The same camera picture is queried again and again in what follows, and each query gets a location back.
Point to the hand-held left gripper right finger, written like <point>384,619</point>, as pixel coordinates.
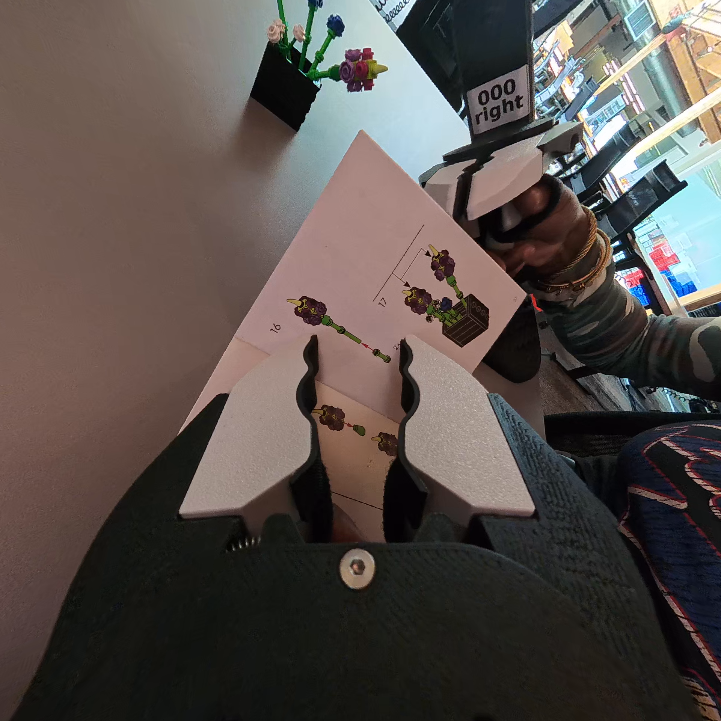
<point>462,451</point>

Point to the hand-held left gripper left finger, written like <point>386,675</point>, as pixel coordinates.
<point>254,451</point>

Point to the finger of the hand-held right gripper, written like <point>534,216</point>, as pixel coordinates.
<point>453,189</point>
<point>507,180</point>

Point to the purple flower brick piece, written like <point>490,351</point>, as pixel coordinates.
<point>358,70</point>

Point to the grey desk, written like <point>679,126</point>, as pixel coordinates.
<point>124,225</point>

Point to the person's right hand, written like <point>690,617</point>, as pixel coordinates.
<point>558,254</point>

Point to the gold bangle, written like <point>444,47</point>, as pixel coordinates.
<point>592,276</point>
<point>580,254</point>

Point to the instruction booklet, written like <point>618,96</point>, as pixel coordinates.
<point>372,259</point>

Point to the black office chair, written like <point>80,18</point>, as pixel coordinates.
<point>620,169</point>

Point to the black wrist rest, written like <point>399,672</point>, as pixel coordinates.
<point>518,344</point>

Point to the LEGO flower bouquet in pot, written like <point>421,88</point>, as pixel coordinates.
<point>282,85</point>

